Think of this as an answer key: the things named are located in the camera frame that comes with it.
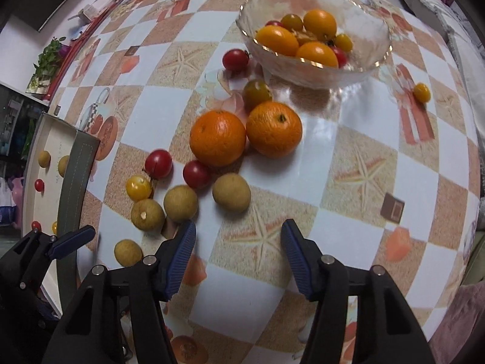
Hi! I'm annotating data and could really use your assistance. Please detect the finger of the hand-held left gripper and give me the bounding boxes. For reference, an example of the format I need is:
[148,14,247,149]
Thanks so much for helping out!
[0,225,96,292]

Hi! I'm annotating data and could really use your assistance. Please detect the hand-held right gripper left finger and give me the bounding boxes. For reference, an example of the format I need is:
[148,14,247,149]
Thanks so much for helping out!
[41,219,197,364]

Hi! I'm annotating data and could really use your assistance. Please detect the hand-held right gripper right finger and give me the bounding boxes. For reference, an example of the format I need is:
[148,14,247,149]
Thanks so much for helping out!
[280,219,434,364]

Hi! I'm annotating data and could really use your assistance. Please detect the shallow grey cardboard box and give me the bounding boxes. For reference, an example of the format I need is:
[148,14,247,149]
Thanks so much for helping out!
[23,112,101,312]

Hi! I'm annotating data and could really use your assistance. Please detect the clear glass bowl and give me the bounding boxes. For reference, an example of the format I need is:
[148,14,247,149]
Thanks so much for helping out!
[236,0,393,91]

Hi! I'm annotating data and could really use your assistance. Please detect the pink toy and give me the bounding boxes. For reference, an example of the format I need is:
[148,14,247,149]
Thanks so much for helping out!
[9,176,25,213]

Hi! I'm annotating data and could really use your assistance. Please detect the orange mandarin with stem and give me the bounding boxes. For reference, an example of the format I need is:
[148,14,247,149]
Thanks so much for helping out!
[246,100,303,159]

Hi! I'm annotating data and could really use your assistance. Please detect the dark green-yellow cherry tomato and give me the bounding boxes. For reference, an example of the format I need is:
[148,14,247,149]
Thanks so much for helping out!
[242,79,273,111]

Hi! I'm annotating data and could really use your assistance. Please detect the pink fleece garment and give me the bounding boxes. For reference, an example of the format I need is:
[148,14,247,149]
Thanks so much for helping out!
[428,282,485,364]

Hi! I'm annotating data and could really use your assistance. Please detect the green potted plant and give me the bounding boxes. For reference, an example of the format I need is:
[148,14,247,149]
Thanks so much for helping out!
[26,38,71,92]

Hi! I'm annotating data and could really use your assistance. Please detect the small white card stand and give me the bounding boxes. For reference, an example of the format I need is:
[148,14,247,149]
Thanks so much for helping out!
[68,4,99,22]

